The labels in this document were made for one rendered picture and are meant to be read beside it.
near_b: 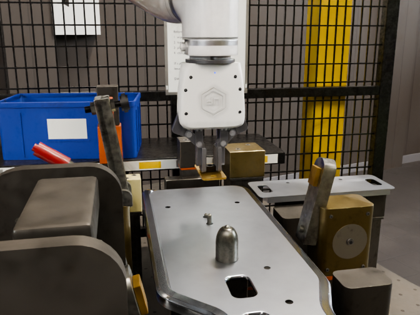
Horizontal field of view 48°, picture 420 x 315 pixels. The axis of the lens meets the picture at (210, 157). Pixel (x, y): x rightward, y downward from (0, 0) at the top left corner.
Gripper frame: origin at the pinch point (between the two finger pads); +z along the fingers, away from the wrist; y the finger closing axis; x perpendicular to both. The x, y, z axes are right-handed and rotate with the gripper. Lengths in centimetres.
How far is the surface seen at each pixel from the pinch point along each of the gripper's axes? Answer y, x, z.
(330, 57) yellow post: 47, 58, -13
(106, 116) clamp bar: -15.7, -1.8, -7.4
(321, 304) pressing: 8.5, -25.5, 11.8
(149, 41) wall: 10, 275, -14
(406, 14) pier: 248, 334, -36
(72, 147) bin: -24.6, 35.4, 5.7
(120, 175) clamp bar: -14.1, -1.7, 1.6
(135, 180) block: -11.7, 6.3, 5.1
